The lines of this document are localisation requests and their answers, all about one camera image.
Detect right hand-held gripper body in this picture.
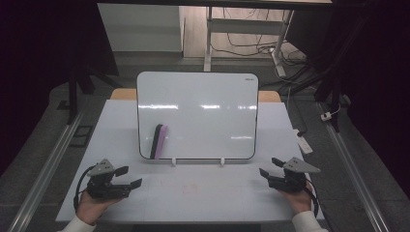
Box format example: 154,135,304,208
266,157,322,194

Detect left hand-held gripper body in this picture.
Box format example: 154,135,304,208
84,158,132,200

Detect pink and black eraser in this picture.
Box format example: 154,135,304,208
149,123,169,161

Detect white whiteboard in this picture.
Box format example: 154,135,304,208
135,71,260,161

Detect person's right hand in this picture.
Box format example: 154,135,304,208
278,181,314,216

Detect person's left hand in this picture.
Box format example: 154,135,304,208
74,189,124,226

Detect white power strip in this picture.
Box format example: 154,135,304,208
292,128,314,156

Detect black floor plate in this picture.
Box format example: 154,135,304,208
69,124,95,149

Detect white table cover sheet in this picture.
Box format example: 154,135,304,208
55,99,325,224

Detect wooden table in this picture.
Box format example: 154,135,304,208
109,88,282,103

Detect black metal stand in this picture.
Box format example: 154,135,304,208
57,62,121,126
278,0,375,133

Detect white cabinet panel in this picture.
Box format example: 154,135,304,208
97,3,186,53

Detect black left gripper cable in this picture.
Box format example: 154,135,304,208
73,164,99,213

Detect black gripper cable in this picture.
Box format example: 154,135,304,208
303,184,320,219
73,164,99,213

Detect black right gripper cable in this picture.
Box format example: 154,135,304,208
303,184,320,219

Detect aluminium rail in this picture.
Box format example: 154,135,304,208
7,104,89,232
316,101,392,232

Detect black floor cables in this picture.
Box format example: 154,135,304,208
211,7,308,67

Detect white desk frame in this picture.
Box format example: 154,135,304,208
203,6,296,78

